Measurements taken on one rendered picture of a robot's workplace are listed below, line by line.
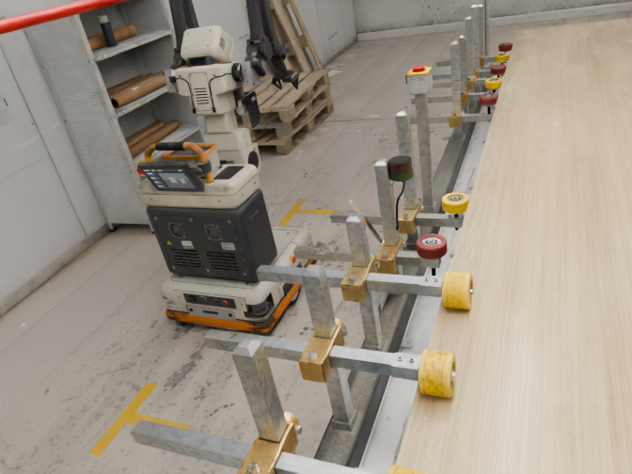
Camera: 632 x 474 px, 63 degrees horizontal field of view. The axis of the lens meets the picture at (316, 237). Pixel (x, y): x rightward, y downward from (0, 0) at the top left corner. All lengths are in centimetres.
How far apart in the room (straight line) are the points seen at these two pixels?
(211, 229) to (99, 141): 161
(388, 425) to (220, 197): 133
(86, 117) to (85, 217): 74
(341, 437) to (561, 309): 55
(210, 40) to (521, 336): 193
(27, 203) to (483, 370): 323
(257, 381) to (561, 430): 50
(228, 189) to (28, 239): 186
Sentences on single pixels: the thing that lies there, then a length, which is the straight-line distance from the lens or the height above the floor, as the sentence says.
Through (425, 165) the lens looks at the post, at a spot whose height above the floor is 89.
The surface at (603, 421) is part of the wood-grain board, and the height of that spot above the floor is 90.
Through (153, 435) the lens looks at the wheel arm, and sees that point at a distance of 101.
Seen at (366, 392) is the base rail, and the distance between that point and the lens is 131.
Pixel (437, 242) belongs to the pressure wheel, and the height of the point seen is 90.
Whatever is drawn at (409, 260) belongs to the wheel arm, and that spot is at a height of 85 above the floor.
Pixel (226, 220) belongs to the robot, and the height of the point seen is 64.
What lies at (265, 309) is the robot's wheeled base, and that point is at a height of 18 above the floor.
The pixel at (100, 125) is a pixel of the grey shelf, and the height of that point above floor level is 84.
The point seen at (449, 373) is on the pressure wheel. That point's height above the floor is 97.
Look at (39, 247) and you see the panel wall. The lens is 387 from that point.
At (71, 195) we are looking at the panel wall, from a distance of 403.
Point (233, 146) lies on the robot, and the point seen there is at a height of 84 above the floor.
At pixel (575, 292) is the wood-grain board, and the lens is 126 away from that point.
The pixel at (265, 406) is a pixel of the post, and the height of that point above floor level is 105.
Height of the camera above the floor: 166
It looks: 30 degrees down
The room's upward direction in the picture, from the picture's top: 11 degrees counter-clockwise
